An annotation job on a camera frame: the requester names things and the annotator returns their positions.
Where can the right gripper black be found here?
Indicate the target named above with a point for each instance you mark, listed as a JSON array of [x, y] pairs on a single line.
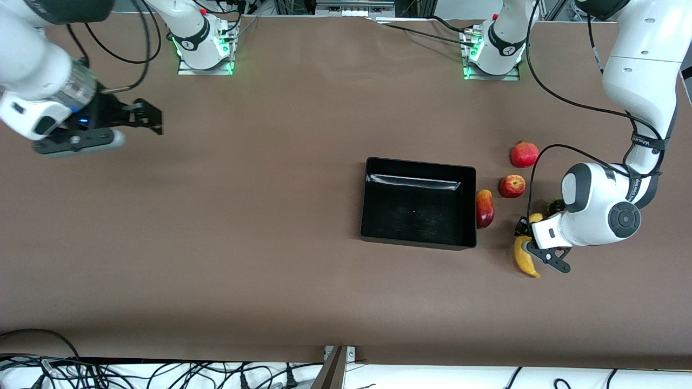
[[106, 112]]

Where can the black rectangular plastic box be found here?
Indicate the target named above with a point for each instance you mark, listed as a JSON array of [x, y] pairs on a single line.
[[416, 210]]

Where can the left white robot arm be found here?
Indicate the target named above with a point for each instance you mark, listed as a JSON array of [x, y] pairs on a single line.
[[643, 81]]

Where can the metal clamp bracket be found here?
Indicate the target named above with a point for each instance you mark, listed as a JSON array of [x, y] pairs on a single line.
[[351, 352]]

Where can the red apple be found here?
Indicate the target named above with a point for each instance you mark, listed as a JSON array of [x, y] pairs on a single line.
[[511, 186]]

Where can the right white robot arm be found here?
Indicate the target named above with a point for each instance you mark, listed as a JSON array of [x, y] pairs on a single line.
[[27, 59]]

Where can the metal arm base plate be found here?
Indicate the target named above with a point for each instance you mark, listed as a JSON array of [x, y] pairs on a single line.
[[186, 71], [508, 78]]

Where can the dark purple round fruit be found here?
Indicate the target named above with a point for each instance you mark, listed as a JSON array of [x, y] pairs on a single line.
[[555, 208]]

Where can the aluminium frame rail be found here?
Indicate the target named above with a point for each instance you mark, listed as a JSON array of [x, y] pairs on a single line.
[[354, 4]]

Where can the black equipment box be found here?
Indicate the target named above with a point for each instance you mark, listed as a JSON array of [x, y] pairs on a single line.
[[413, 7]]

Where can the dark camera pole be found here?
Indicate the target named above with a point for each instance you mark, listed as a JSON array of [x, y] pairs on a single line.
[[331, 374]]

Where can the yellow banana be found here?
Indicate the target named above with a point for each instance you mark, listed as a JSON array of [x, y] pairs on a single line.
[[523, 260]]

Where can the red pomegranate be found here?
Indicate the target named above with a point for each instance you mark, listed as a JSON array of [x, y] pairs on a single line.
[[524, 154]]

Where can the red yellow mango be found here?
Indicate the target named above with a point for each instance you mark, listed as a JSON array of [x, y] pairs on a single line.
[[485, 209]]

